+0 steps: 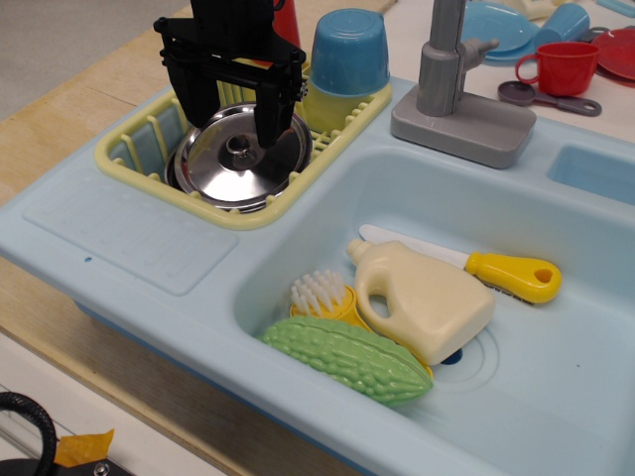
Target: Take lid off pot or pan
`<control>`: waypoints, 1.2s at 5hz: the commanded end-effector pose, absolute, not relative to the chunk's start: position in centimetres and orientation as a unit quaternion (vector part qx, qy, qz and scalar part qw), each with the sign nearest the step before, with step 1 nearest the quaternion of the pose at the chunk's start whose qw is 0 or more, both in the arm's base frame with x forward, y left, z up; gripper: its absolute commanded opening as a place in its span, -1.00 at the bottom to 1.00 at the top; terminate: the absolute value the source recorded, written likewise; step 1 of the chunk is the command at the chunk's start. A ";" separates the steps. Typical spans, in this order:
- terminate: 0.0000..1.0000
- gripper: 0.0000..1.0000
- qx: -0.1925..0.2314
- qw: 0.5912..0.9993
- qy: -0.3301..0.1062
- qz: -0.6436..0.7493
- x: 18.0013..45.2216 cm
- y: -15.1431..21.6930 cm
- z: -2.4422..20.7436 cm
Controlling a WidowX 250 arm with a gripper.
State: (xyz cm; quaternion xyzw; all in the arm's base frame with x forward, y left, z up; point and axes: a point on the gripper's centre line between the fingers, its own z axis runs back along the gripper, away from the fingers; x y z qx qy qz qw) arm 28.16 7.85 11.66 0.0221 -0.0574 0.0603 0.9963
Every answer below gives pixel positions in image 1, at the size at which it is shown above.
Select red plastic plate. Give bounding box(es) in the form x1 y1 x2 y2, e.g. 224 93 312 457
591 29 635 80

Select yellow tape piece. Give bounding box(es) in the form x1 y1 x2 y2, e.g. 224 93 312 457
54 429 115 468

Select toy knife yellow handle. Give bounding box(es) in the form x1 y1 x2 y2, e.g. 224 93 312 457
358 224 563 304

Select pale yellow plastic cup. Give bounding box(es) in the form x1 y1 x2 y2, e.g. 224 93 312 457
298 79 392 132

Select cream toy detergent bottle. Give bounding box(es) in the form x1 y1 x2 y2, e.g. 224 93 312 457
346 238 495 366

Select blue plastic plate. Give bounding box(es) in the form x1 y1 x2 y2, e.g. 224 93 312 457
461 1 540 66

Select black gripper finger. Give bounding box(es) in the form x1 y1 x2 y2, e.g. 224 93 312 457
254 66 304 148
162 51 219 128

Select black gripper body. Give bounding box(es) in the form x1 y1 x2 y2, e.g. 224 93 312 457
154 1 306 83

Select light blue toy sink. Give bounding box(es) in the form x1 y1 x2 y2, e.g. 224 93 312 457
1 93 634 475

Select pale yellow dish rack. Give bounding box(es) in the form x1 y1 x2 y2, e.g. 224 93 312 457
94 84 392 230

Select green toy bitter gourd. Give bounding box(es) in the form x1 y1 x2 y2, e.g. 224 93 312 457
260 316 434 407

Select red plastic mug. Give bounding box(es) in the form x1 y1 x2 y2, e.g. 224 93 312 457
515 42 599 96

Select blue plastic cup background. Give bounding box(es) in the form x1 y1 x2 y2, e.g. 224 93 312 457
533 3 590 49

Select shiny steel pot lid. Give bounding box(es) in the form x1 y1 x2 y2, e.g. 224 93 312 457
175 102 313 181

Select grey measuring spoon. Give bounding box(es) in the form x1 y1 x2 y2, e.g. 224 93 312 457
497 80 602 117

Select grey toy faucet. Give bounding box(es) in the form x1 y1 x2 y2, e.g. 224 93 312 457
390 1 537 169

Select red plastic cup behind gripper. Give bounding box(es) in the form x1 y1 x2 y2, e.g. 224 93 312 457
273 0 301 48

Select yellow brush white bristles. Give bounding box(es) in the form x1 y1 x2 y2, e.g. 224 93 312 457
289 269 434 381

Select blue plastic cup upside down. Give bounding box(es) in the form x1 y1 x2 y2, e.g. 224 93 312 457
310 8 390 97

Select cream plastic item background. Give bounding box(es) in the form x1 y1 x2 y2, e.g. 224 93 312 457
501 0 568 21

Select black cable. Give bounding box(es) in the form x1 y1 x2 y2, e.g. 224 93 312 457
0 391 60 476

